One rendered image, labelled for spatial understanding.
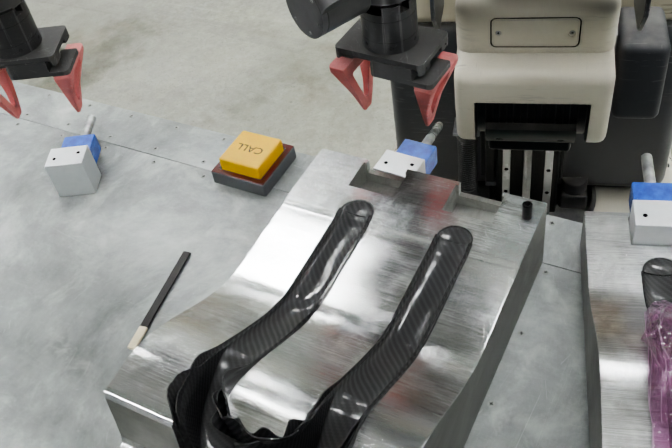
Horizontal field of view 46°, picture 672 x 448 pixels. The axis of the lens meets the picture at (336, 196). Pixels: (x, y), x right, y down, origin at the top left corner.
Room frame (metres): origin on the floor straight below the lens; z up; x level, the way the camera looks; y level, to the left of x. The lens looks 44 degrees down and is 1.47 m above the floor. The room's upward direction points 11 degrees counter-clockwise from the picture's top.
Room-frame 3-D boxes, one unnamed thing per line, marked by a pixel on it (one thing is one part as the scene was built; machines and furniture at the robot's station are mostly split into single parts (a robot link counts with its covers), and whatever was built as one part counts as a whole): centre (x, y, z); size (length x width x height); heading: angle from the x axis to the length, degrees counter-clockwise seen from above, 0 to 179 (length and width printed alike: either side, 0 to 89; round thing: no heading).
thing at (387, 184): (0.62, -0.05, 0.87); 0.05 x 0.05 x 0.04; 55
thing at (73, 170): (0.86, 0.33, 0.83); 0.13 x 0.05 x 0.05; 173
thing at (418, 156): (0.71, -0.11, 0.83); 0.13 x 0.05 x 0.05; 143
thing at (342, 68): (0.70, -0.06, 0.96); 0.07 x 0.07 x 0.09; 52
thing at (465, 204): (0.56, -0.14, 0.87); 0.05 x 0.05 x 0.04; 55
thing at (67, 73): (0.81, 0.30, 0.96); 0.07 x 0.07 x 0.09; 83
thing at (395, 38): (0.69, -0.09, 1.04); 0.10 x 0.07 x 0.07; 52
